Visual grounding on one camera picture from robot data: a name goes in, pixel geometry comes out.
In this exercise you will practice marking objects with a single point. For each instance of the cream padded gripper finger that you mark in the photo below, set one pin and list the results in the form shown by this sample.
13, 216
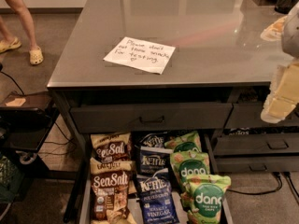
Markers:
284, 93

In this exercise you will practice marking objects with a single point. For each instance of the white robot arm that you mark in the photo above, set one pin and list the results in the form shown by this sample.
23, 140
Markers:
290, 34

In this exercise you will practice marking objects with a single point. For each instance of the grey top right drawer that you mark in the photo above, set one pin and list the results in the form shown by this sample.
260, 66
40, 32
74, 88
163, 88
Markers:
248, 115

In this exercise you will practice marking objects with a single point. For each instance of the grey middle right drawer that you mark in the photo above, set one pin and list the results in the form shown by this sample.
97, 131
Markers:
257, 144

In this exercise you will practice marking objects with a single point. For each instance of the grey bottom right drawer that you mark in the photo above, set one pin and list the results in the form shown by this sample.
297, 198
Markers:
258, 164

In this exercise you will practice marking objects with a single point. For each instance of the rear green Dang chip bag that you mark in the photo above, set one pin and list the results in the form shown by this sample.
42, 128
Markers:
188, 141

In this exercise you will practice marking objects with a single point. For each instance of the green dang chip bag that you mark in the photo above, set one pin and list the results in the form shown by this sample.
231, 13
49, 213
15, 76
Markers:
189, 162
188, 141
205, 197

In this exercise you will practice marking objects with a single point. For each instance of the open grey middle drawer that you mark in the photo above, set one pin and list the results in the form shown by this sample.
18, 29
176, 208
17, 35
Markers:
79, 204

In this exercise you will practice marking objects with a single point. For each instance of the grey top left drawer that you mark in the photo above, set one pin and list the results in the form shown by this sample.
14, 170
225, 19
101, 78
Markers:
150, 117

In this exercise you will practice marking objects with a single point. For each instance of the middle green Dang chip bag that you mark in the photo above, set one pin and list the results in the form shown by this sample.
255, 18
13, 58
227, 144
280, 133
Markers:
189, 162

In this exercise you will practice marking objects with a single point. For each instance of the grey cabinet counter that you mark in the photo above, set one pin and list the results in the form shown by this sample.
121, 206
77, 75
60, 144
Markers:
219, 58

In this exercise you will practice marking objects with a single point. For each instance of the front green Dang chip bag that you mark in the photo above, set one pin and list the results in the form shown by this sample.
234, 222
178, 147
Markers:
205, 197

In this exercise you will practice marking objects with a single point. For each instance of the rear blue Kettle chip bag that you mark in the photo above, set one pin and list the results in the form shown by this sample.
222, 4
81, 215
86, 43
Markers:
152, 140

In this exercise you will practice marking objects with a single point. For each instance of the blue kettle chip bag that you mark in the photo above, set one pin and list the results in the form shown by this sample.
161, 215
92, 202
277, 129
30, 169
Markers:
152, 159
156, 200
152, 140

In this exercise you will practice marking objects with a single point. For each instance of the middle blue Kettle chip bag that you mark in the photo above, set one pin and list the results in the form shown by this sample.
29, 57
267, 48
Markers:
152, 159

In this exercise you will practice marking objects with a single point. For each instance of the front blue Kettle chip bag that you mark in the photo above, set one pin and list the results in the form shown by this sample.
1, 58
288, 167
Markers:
156, 200

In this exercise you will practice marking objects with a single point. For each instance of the rear brown sea salt bag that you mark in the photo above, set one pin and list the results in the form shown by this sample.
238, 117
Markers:
111, 147

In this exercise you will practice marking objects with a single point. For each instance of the brown sea salt bag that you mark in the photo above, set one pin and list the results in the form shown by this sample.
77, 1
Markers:
111, 147
111, 184

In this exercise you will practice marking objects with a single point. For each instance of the front brown sea salt bag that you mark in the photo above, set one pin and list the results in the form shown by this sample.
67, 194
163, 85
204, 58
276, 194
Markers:
111, 184

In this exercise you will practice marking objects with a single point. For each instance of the white handwritten paper note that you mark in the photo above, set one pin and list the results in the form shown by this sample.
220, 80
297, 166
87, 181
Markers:
140, 54

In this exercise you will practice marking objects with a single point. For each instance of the yellow clog right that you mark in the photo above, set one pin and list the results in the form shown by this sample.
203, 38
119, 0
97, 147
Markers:
36, 56

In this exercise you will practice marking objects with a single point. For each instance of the yellow clog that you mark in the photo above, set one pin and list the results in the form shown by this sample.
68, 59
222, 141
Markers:
36, 56
5, 46

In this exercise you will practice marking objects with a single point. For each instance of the black side cart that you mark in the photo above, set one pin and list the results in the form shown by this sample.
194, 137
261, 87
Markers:
26, 120

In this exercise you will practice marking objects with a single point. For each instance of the yellow clog left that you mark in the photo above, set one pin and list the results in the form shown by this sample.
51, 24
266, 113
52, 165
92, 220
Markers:
5, 46

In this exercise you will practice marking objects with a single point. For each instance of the green crate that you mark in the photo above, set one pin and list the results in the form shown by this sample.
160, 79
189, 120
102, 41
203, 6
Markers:
10, 180

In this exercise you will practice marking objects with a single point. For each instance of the person's bare legs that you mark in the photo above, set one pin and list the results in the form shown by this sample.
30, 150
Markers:
21, 10

